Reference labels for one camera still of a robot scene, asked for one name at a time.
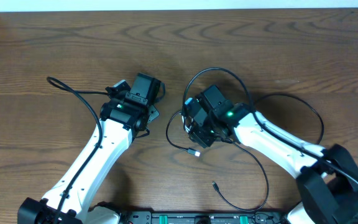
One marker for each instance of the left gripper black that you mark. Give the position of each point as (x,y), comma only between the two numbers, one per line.
(153,113)

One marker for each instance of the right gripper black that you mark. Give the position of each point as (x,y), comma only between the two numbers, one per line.
(197,135)

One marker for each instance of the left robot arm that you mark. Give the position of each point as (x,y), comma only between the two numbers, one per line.
(70,199)

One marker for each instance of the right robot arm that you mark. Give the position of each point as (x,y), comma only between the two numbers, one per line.
(327,179)

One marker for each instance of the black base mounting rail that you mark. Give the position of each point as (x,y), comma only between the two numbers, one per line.
(104,215)

